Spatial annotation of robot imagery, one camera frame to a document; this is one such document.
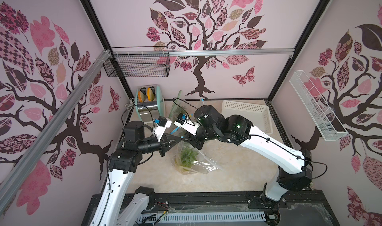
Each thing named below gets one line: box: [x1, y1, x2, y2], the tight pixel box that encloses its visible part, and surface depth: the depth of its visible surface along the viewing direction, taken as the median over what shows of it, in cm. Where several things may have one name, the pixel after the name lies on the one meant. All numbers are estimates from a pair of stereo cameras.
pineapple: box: [175, 145, 199, 172], surface depth 72 cm
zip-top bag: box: [172, 140, 223, 176], surface depth 68 cm
